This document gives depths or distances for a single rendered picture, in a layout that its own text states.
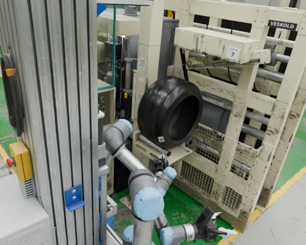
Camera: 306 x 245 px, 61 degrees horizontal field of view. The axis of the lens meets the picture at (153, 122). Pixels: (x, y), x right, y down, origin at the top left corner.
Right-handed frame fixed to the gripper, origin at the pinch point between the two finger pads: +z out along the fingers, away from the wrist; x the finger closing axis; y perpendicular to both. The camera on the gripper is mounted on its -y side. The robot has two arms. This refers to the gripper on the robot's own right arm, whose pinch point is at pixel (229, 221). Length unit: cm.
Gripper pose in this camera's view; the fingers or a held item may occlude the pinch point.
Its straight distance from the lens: 143.1
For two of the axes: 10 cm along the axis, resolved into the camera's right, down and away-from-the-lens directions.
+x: 2.8, 3.4, -9.0
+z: 9.6, -0.5, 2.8
